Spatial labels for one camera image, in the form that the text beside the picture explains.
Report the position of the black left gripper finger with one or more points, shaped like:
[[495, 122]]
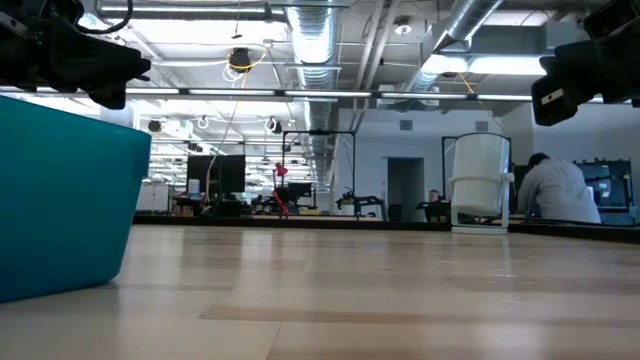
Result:
[[120, 65], [110, 97]]

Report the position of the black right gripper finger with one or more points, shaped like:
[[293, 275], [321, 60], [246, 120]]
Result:
[[565, 102], [575, 62]]

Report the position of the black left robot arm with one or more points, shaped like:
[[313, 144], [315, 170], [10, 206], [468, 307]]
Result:
[[30, 7]]

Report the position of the black background robot arm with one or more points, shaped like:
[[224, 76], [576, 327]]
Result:
[[360, 202]]

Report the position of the teal plastic bin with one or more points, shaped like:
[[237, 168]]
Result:
[[60, 200]]

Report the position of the ceiling light panel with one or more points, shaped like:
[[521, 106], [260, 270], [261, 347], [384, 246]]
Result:
[[500, 65]]

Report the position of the person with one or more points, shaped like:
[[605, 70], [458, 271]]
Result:
[[434, 196], [557, 192]]

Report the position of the black equipment rack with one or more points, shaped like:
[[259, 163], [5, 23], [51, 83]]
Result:
[[620, 175]]

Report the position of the white cabinet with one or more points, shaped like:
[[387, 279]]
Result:
[[152, 197]]

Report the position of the white cup with ball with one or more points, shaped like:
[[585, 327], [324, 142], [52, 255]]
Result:
[[480, 175]]

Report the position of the white container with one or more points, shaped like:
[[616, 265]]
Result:
[[194, 186]]

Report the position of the large black computer monitor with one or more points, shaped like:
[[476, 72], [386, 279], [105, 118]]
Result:
[[216, 173]]

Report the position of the red articulated stand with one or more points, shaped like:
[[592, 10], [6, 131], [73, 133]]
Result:
[[279, 187]]

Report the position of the small black computer monitor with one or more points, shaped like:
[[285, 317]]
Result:
[[300, 190]]

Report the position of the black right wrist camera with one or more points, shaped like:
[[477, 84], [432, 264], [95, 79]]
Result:
[[615, 20]]

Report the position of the slanted silver ventilation duct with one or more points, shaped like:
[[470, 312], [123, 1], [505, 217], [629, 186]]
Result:
[[470, 15]]

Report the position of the wide silver ventilation duct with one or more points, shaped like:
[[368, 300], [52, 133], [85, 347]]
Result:
[[312, 40]]

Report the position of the thin black background frame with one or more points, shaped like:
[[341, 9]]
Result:
[[320, 132]]

